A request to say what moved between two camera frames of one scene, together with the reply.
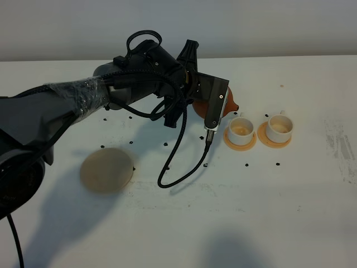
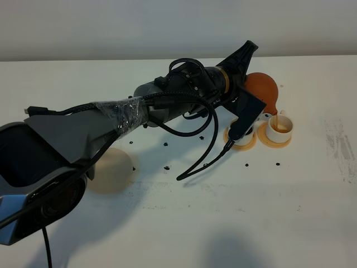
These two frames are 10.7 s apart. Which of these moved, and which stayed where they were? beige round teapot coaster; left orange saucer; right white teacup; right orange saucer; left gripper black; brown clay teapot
Moved: brown clay teapot; left gripper black
Stayed: right white teacup; right orange saucer; beige round teapot coaster; left orange saucer
